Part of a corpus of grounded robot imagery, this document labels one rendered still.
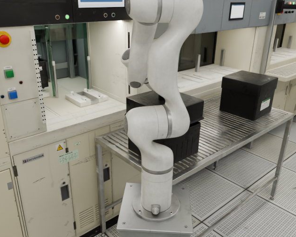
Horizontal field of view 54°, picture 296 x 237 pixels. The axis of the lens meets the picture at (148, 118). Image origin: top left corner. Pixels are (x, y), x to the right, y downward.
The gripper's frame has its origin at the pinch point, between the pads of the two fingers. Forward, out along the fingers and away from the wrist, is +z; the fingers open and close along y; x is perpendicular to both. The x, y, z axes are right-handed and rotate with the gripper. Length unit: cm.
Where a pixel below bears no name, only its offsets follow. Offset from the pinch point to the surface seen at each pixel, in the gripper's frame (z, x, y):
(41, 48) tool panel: -10, 2, 129
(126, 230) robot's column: -11, 58, -33
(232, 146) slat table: 46, -1, -22
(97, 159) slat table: 19, 46, 34
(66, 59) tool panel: 12, -4, 129
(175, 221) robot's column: 0, 46, -42
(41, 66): -18, 17, 90
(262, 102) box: 73, -45, -10
